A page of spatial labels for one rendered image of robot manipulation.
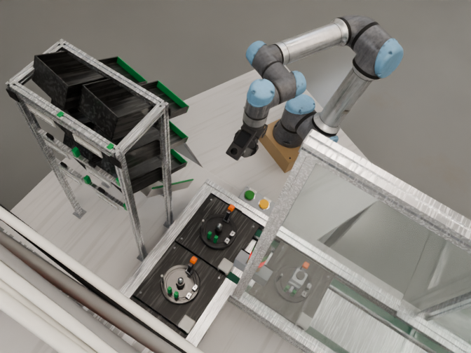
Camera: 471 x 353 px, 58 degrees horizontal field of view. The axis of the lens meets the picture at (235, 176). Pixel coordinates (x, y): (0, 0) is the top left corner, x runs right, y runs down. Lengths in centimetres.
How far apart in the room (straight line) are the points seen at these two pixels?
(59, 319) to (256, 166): 165
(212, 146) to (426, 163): 189
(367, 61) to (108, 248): 118
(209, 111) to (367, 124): 162
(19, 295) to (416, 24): 419
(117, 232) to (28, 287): 144
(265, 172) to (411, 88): 211
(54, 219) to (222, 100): 94
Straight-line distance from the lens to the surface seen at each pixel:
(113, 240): 178
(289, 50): 140
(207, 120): 204
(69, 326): 35
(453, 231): 68
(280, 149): 190
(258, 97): 122
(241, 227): 168
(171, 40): 360
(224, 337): 168
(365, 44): 154
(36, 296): 35
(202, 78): 334
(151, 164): 148
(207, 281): 160
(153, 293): 159
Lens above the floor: 252
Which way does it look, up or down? 61 degrees down
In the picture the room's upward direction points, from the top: 14 degrees clockwise
